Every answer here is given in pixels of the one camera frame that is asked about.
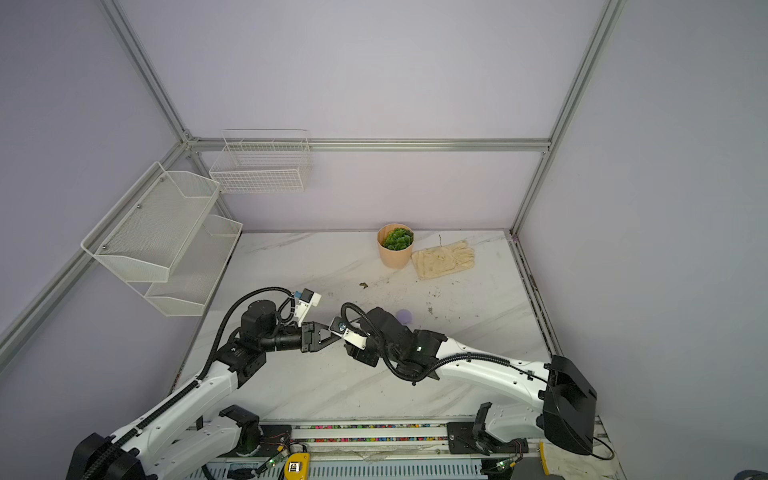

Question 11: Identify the purple earbud charging case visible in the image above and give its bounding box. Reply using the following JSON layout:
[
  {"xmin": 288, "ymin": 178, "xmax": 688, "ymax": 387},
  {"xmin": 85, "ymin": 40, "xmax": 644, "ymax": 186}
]
[{"xmin": 396, "ymin": 309, "xmax": 413, "ymax": 325}]

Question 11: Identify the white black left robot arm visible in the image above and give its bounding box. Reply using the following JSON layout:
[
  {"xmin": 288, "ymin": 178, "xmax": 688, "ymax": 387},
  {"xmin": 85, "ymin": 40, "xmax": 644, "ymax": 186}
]
[{"xmin": 66, "ymin": 287, "xmax": 332, "ymax": 479}]

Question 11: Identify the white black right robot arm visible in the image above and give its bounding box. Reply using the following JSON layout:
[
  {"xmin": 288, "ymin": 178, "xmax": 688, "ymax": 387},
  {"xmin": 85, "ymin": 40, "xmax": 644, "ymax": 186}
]
[{"xmin": 331, "ymin": 302, "xmax": 597, "ymax": 456}]

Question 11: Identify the white mesh lower shelf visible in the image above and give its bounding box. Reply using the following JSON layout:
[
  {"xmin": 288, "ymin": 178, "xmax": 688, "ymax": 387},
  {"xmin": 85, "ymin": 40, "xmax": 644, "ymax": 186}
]
[{"xmin": 144, "ymin": 215, "xmax": 242, "ymax": 317}]

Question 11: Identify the white mesh shelf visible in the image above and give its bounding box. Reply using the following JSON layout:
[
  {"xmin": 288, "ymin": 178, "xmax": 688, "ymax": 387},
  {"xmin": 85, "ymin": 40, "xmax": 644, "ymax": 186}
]
[
  {"xmin": 144, "ymin": 215, "xmax": 242, "ymax": 317},
  {"xmin": 81, "ymin": 162, "xmax": 220, "ymax": 283}
]

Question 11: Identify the orange pot with green plant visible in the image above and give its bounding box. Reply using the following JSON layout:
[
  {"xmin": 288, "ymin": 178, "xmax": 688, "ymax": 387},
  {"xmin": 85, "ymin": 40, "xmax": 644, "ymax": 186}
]
[{"xmin": 377, "ymin": 224, "xmax": 414, "ymax": 269}]

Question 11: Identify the yellow tag box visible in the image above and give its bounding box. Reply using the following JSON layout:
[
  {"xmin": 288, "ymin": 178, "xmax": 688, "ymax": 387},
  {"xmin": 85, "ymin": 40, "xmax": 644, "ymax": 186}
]
[{"xmin": 283, "ymin": 452, "xmax": 310, "ymax": 480}]

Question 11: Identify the white mesh upper shelf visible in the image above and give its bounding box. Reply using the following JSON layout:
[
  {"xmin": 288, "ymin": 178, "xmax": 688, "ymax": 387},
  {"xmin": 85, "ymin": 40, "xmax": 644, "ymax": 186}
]
[{"xmin": 81, "ymin": 162, "xmax": 220, "ymax": 283}]

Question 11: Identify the white glove yellow cuff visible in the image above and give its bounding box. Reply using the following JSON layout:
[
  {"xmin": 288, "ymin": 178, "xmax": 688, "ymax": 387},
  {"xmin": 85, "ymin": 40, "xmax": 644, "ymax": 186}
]
[{"xmin": 539, "ymin": 441, "xmax": 618, "ymax": 480}]

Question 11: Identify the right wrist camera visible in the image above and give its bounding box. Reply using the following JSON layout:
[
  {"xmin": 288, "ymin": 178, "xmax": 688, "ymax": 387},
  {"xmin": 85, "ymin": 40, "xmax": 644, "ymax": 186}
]
[{"xmin": 329, "ymin": 317, "xmax": 368, "ymax": 350}]

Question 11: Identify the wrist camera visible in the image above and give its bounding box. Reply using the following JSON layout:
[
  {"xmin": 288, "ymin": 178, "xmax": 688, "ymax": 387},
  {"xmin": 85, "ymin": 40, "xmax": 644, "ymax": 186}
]
[
  {"xmin": 293, "ymin": 289, "xmax": 322, "ymax": 327},
  {"xmin": 329, "ymin": 317, "xmax": 368, "ymax": 350}
]

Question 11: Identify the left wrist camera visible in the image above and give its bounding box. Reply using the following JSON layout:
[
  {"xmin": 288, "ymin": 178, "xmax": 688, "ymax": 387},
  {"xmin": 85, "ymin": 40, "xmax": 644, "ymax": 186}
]
[{"xmin": 293, "ymin": 289, "xmax": 322, "ymax": 327}]

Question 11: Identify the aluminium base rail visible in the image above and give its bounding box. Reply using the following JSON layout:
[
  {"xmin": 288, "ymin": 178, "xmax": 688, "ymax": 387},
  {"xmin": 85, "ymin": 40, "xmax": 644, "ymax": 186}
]
[{"xmin": 197, "ymin": 416, "xmax": 607, "ymax": 463}]

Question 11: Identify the white wire basket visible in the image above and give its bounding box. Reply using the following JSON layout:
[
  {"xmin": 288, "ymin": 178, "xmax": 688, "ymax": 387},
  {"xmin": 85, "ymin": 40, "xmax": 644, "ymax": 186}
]
[{"xmin": 209, "ymin": 129, "xmax": 313, "ymax": 194}]

